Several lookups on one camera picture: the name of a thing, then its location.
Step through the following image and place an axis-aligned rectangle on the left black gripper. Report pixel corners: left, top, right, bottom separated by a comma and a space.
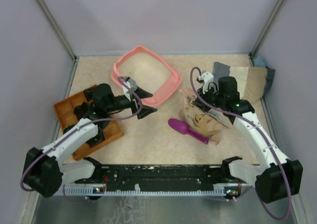
106, 86, 158, 119

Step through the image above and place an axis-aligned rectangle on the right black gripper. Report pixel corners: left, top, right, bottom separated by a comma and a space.
192, 83, 225, 112

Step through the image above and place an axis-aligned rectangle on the beige cat litter bag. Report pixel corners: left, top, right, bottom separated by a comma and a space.
179, 88, 232, 144

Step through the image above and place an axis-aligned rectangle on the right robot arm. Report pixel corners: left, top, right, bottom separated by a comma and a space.
195, 72, 303, 204

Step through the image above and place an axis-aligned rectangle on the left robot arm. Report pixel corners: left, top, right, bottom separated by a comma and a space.
20, 78, 157, 198

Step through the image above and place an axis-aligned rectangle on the pink litter box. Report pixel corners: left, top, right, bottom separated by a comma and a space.
111, 46, 182, 107

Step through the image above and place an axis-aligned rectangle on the purple plastic scoop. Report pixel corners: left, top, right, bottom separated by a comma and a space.
168, 118, 209, 144

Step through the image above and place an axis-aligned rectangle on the grey beige folded cloth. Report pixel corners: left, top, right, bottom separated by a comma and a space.
212, 62, 275, 104

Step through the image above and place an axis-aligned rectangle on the black part front tray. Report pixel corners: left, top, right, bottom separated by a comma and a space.
86, 131, 105, 147

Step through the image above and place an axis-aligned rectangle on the blue cloth in corner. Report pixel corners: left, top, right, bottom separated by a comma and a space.
254, 56, 268, 68

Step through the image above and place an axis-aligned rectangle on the orange compartment tray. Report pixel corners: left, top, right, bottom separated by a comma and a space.
53, 84, 124, 161

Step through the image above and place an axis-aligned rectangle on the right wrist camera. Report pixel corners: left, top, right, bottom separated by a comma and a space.
196, 71, 214, 89

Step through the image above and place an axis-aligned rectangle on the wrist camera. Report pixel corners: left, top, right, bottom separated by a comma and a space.
121, 77, 138, 100
196, 71, 214, 89

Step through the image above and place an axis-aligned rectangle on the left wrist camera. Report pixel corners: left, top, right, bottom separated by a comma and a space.
121, 77, 138, 100

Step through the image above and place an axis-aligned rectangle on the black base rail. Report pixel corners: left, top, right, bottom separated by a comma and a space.
74, 163, 248, 194

